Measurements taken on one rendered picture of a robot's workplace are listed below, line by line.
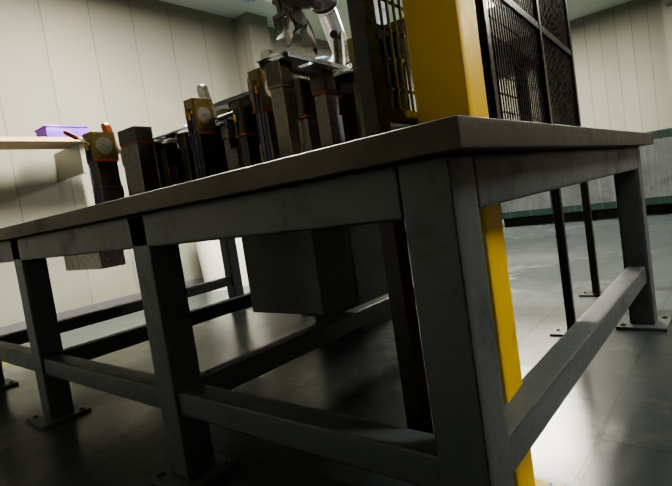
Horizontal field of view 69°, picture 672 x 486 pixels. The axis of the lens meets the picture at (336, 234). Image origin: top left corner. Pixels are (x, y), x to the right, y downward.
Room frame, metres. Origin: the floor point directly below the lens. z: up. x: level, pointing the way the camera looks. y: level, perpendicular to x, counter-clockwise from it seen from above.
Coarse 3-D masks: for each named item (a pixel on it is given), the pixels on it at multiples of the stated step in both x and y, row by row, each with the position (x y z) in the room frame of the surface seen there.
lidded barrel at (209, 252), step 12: (216, 240) 4.28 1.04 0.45; (240, 240) 4.35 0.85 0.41; (204, 252) 4.33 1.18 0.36; (216, 252) 4.29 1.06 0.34; (240, 252) 4.34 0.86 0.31; (204, 264) 4.36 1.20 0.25; (216, 264) 4.30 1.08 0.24; (240, 264) 4.34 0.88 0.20; (204, 276) 4.41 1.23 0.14; (216, 276) 4.31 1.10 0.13
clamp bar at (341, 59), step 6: (330, 36) 1.77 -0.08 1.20; (336, 36) 1.77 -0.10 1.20; (342, 36) 1.78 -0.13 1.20; (336, 42) 1.79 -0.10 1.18; (342, 42) 1.77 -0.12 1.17; (336, 48) 1.79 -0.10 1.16; (342, 48) 1.77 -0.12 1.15; (336, 54) 1.78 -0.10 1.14; (342, 54) 1.76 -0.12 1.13; (336, 60) 1.78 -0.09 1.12; (342, 60) 1.76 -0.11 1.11; (336, 72) 1.77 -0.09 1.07
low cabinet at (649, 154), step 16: (656, 144) 5.07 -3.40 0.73; (656, 160) 5.08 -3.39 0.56; (608, 176) 5.38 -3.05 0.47; (656, 176) 5.09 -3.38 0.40; (544, 192) 5.82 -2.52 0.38; (576, 192) 5.60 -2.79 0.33; (592, 192) 5.49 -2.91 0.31; (608, 192) 5.39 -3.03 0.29; (656, 192) 5.10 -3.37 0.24; (512, 208) 6.08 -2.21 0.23; (528, 208) 5.96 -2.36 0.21; (544, 208) 5.84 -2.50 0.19; (576, 208) 5.62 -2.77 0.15; (592, 208) 5.51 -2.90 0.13; (608, 208) 5.41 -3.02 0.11; (656, 208) 5.16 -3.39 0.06; (512, 224) 6.15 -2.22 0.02; (528, 224) 6.03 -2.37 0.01
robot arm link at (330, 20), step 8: (320, 0) 2.09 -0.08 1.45; (328, 0) 2.09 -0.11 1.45; (336, 0) 2.11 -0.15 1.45; (304, 8) 2.14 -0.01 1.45; (328, 8) 2.12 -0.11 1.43; (336, 8) 2.19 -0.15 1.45; (320, 16) 2.18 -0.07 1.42; (328, 16) 2.17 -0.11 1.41; (336, 16) 2.19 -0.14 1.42; (328, 24) 2.20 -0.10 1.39; (336, 24) 2.21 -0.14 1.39; (328, 32) 2.23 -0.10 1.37; (344, 32) 2.28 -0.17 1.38; (328, 40) 2.28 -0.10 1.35
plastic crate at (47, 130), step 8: (40, 128) 3.60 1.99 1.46; (48, 128) 3.57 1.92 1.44; (56, 128) 3.61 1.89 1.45; (64, 128) 3.65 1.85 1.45; (72, 128) 3.69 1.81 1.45; (80, 128) 3.73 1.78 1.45; (40, 136) 3.63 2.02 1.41; (48, 136) 3.56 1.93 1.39; (56, 136) 3.60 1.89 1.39; (64, 136) 3.64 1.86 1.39; (80, 136) 3.73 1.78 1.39
